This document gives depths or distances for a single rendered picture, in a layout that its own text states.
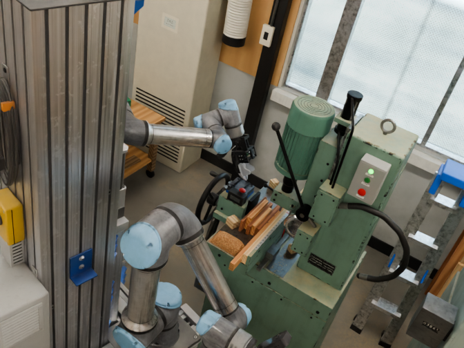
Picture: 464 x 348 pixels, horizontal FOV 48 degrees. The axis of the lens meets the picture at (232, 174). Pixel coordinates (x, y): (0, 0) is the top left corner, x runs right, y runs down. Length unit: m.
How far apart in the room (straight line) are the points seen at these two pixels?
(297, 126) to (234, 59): 1.73
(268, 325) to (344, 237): 0.62
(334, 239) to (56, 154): 1.26
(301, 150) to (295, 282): 0.59
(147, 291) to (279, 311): 0.98
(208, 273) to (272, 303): 0.88
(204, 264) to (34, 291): 0.48
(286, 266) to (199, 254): 0.86
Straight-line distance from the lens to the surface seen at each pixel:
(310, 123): 2.03
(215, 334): 1.52
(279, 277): 2.31
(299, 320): 2.41
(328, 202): 2.02
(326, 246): 2.24
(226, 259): 2.22
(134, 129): 1.88
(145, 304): 1.64
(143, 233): 1.41
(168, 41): 3.63
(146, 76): 3.84
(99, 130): 1.38
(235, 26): 3.44
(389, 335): 3.30
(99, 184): 1.47
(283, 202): 2.32
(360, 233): 2.14
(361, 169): 1.92
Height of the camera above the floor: 2.45
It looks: 37 degrees down
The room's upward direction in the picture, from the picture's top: 14 degrees clockwise
